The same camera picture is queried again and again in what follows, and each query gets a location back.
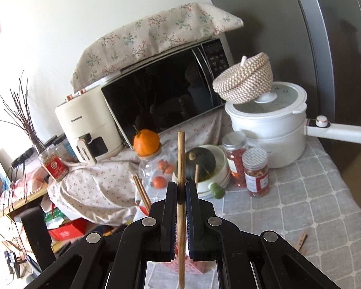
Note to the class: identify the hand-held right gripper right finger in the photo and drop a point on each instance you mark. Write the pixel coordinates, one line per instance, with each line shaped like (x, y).
(191, 216)

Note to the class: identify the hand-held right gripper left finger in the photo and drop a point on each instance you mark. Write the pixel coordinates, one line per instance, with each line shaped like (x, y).
(172, 216)

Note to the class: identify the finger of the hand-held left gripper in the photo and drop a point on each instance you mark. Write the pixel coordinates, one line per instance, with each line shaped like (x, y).
(37, 237)

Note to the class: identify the red silicone spoon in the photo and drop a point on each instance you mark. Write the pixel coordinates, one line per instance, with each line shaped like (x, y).
(143, 209)

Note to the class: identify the wooden chopstick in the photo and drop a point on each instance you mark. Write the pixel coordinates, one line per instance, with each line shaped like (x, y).
(145, 192)
(196, 176)
(181, 156)
(140, 191)

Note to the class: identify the red gift box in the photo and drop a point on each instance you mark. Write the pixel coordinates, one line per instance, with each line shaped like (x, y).
(69, 231)

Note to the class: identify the small orange fruit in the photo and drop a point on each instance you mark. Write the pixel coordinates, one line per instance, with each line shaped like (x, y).
(163, 165)
(170, 169)
(159, 182)

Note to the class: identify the wooden shelf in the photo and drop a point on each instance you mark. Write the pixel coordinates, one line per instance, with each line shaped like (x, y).
(21, 200)

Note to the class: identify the clear glass jar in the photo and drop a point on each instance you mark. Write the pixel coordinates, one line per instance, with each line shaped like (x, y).
(147, 171)

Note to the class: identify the dark green kabocha squash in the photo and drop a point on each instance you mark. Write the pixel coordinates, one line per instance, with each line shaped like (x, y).
(203, 162)

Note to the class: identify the tall chili jar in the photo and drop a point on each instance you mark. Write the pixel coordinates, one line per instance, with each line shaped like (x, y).
(236, 162)

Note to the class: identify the red label glass jar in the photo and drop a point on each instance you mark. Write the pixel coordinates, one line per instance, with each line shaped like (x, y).
(54, 168)

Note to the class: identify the small-flower print tablecloth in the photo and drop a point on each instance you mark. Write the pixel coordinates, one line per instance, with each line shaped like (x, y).
(102, 186)

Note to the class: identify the short chili jar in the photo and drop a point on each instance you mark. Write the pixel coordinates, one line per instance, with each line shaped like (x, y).
(257, 177)

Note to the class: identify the large orange citrus fruit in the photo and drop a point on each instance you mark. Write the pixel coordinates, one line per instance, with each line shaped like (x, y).
(146, 141)

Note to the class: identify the teal box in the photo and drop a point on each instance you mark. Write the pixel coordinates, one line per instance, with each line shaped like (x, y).
(68, 150)

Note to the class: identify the wooden clothespin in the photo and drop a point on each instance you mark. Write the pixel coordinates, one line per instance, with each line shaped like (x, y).
(300, 242)

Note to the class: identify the grey checked tablecloth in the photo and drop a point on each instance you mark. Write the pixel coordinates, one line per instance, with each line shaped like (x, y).
(303, 198)

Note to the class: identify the white electric cooking pot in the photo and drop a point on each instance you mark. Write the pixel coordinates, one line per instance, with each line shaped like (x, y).
(273, 132)

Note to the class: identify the black microwave oven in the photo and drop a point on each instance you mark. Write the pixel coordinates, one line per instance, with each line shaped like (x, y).
(156, 96)

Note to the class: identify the cream air fryer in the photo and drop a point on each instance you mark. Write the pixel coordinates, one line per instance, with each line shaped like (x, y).
(84, 120)

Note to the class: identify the dry bare branches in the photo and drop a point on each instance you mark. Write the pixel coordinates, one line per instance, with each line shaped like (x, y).
(24, 111)

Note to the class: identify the floral dust cover cloth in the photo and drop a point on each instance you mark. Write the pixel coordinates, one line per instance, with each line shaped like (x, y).
(150, 33)

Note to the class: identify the grey refrigerator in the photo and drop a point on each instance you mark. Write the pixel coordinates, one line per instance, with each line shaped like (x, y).
(319, 36)

